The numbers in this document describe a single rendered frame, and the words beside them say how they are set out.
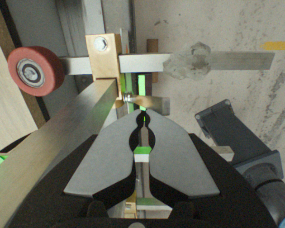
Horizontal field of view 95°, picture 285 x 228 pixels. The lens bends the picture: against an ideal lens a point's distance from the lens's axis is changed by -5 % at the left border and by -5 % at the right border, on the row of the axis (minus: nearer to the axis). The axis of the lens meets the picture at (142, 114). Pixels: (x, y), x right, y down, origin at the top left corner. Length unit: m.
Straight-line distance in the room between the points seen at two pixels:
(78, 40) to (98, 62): 0.29
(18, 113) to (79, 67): 0.15
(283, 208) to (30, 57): 0.98
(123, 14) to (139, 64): 0.19
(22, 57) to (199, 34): 1.06
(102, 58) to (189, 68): 0.15
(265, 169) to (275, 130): 0.94
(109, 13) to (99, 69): 0.20
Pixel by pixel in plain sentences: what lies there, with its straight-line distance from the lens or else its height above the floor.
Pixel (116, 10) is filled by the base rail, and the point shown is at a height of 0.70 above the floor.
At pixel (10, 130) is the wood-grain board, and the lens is 0.40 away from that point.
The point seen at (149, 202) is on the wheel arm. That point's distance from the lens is 0.60.
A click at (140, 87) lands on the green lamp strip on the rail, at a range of 0.44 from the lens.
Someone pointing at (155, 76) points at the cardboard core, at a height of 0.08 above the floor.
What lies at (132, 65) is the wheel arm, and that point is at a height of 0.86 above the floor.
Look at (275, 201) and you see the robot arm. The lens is 0.92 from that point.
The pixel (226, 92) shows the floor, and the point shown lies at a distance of 1.36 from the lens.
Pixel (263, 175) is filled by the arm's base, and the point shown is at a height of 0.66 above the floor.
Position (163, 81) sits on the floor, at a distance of 1.17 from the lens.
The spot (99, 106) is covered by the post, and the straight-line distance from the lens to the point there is 0.18.
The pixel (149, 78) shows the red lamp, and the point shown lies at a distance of 0.43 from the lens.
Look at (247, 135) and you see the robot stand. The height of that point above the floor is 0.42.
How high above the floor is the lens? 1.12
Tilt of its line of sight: 61 degrees down
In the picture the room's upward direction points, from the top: 175 degrees counter-clockwise
